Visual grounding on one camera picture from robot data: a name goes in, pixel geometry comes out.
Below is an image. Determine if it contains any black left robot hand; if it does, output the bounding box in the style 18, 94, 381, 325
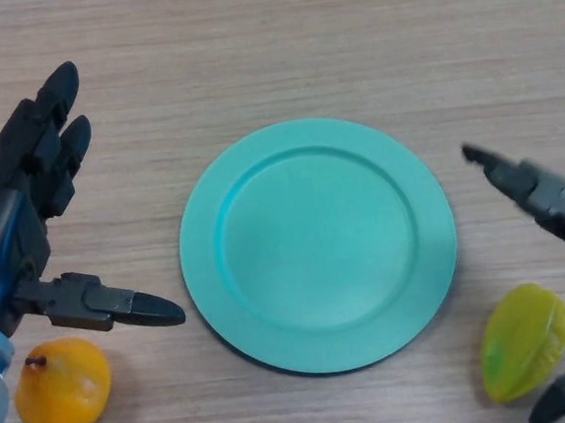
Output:
0, 51, 188, 342

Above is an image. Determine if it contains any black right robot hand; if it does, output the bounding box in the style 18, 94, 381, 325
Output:
459, 134, 565, 423

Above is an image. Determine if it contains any yellow green starfruit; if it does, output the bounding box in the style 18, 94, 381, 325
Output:
473, 279, 565, 406

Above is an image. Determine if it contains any green round plate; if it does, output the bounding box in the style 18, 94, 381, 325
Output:
169, 106, 469, 388

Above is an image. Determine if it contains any orange yellow pear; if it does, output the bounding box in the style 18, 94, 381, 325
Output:
9, 333, 117, 423

